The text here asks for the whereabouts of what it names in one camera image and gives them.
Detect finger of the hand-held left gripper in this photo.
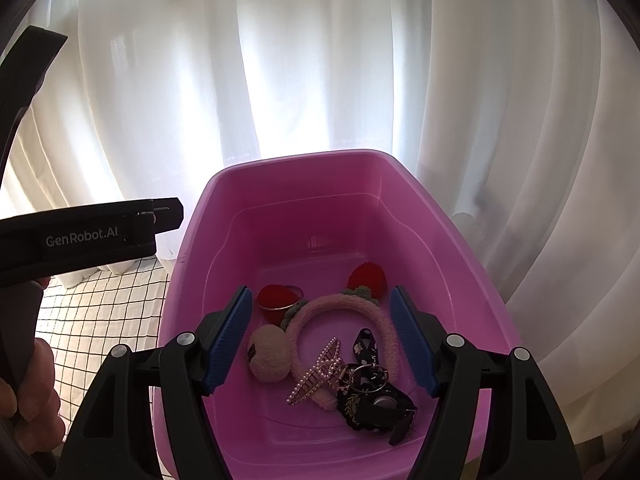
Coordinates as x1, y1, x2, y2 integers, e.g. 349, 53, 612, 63
0, 25, 69, 181
150, 197, 184, 235

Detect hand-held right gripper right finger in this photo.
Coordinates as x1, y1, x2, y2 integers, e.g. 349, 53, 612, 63
389, 285, 583, 480

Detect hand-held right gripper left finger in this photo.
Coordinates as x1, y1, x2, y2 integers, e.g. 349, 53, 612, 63
60, 285, 253, 480

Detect beige fluffy pompom keychain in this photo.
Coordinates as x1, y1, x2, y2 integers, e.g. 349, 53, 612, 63
246, 324, 293, 383

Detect black floral hair clip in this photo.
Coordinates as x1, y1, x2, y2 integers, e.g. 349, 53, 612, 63
336, 328, 392, 432

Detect black wristwatch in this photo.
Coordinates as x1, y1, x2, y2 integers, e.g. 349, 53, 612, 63
360, 390, 418, 446

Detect silver bangle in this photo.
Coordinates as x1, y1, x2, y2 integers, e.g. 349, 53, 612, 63
257, 284, 306, 311

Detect pearl hair claw clip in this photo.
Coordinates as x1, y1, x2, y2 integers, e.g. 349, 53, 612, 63
286, 338, 351, 405

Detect pink plastic bin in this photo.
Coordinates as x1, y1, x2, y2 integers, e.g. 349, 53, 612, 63
156, 149, 526, 480

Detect person's left hand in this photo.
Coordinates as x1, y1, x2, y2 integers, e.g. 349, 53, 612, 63
0, 339, 67, 456

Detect white checked bedsheet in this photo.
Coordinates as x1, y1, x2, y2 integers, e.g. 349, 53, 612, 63
35, 252, 173, 441

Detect pink fuzzy strawberry headband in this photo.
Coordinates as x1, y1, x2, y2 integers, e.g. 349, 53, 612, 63
256, 264, 402, 411

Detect white sheer curtain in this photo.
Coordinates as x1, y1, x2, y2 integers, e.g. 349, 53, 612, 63
0, 0, 640, 461

